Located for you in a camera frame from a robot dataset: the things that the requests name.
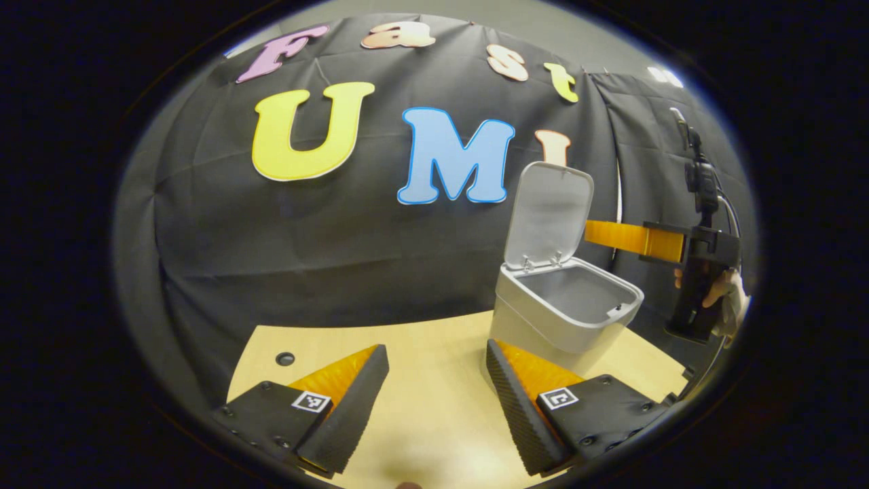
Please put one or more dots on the ceiling light panel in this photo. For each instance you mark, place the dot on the ceiling light panel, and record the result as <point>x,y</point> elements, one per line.
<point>665,77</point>

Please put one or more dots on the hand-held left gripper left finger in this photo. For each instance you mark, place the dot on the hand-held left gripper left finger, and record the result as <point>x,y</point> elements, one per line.
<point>353,414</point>

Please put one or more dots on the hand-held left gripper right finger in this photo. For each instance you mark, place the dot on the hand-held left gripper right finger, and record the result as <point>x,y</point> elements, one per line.
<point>519,414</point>

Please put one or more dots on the white desktop garbage bin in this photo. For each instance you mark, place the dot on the white desktop garbage bin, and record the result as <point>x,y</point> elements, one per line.
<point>557,319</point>

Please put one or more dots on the light wooden desktop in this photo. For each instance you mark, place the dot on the light wooden desktop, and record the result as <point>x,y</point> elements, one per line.
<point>434,407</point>

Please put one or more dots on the black backdrop cloth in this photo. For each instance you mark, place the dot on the black backdrop cloth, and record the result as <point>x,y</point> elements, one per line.
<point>305,244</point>

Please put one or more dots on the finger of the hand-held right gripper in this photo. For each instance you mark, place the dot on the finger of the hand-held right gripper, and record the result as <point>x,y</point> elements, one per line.
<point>631,238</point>

